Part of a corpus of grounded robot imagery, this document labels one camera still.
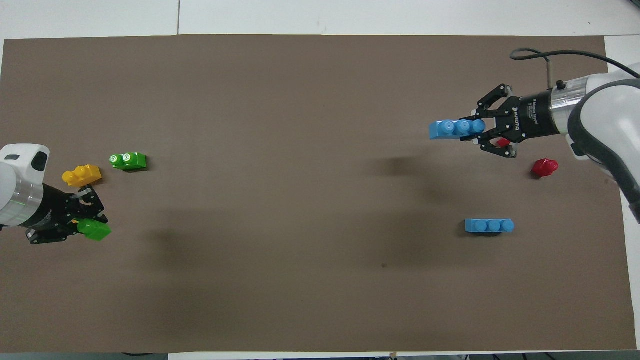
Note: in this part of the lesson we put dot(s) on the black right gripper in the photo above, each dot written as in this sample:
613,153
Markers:
535,117

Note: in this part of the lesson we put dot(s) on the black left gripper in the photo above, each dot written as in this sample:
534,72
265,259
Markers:
50,212

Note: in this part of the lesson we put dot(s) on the green two-stud block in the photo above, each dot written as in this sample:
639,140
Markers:
96,230
129,161

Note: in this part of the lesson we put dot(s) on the blue three-stud block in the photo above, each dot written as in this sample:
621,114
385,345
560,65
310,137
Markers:
490,226
452,129

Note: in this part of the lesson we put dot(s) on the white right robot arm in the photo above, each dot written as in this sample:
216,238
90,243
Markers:
605,110

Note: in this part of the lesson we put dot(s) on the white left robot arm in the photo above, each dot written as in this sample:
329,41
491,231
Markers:
15,175

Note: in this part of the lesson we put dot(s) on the red single-stud block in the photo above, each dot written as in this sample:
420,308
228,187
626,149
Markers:
545,168
503,143

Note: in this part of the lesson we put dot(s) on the yellow two-stud block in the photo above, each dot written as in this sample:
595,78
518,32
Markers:
82,176

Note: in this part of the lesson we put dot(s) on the brown paper mat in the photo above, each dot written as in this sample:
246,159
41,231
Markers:
300,225

